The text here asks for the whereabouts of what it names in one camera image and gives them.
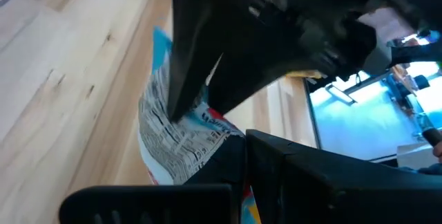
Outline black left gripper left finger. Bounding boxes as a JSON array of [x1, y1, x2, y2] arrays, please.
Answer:
[[58, 136, 247, 224]]

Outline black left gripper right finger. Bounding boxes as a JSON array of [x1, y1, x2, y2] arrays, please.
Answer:
[[245, 129, 442, 224]]

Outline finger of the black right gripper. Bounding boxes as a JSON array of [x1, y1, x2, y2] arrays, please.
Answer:
[[167, 0, 242, 123], [209, 19, 346, 114]]

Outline blue Maruchan beef noodle pack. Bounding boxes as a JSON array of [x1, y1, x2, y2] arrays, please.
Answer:
[[137, 26, 263, 224]]

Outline yellow Maruchan chicken noodle pack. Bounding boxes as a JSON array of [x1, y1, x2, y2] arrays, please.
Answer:
[[285, 70, 327, 80]]

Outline person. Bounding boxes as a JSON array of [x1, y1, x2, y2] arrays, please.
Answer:
[[396, 140, 442, 178]]

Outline black aluminium table frame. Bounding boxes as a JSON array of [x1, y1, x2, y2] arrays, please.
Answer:
[[302, 77, 323, 149]]

